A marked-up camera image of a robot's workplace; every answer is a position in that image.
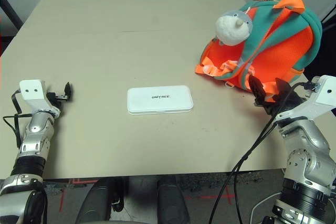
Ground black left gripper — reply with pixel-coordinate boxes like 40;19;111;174
47;82;72;104

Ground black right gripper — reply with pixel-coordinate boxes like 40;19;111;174
249;76;302;116

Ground orange and teal backpack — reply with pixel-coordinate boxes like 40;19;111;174
194;0;323;94

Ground white Unitree power bank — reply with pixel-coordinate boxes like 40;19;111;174
127;84;194;116

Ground grey white plush toy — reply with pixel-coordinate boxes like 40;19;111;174
215;9;255;47

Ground black framed side table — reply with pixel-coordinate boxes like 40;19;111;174
0;0;24;32

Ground grey robot left leg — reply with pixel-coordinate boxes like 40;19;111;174
75;179;112;224

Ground grey robot leg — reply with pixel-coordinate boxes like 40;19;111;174
156;180;191;224
75;179;112;224

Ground grey robot right leg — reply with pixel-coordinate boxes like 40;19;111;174
156;180;191;224

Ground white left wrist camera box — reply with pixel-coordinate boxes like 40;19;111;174
19;79;61;118

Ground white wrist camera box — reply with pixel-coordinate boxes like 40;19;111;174
19;79;61;118
274;75;336;125

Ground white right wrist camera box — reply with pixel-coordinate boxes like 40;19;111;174
274;75;336;125

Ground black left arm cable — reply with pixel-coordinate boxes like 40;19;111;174
2;91;35;147

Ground white floor cable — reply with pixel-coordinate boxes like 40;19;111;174
250;191;284;224

